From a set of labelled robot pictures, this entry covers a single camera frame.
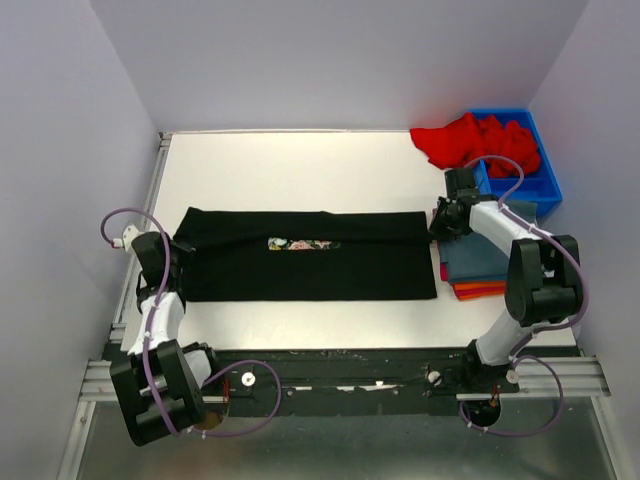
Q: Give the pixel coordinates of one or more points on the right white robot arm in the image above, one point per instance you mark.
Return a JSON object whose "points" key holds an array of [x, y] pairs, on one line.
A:
{"points": [[545, 286]]}

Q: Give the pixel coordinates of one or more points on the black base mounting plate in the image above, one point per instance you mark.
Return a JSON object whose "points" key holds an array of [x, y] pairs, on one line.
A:
{"points": [[253, 389]]}

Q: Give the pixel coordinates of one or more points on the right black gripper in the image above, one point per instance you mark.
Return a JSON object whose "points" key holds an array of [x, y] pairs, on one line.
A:
{"points": [[437, 230]]}

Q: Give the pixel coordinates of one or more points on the aluminium rail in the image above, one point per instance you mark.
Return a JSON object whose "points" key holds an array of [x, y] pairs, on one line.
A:
{"points": [[579, 377], [148, 205]]}

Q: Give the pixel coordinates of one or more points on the folded teal t shirt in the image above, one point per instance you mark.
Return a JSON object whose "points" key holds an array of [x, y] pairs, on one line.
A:
{"points": [[483, 255]]}

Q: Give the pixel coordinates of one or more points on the red t shirt in bin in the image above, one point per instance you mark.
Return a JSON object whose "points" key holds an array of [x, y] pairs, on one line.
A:
{"points": [[470, 137]]}

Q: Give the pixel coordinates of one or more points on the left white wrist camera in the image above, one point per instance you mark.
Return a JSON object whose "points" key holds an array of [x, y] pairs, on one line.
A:
{"points": [[125, 240]]}

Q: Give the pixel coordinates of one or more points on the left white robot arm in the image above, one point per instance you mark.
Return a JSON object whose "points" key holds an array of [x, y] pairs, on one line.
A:
{"points": [[158, 383]]}

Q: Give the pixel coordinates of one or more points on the aluminium front rail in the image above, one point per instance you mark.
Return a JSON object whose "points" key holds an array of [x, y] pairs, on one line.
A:
{"points": [[579, 377]]}

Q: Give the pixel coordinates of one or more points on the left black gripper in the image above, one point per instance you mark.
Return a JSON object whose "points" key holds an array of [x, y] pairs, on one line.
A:
{"points": [[182, 249]]}

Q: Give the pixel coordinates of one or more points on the aluminium left side rail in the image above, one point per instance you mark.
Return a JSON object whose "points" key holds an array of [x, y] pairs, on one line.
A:
{"points": [[148, 205]]}

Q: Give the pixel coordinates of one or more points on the black floral t shirt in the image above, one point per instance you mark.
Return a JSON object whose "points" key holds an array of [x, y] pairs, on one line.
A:
{"points": [[306, 256]]}

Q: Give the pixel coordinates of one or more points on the folded magenta t shirt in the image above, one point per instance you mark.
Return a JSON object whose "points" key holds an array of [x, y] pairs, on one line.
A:
{"points": [[444, 272]]}

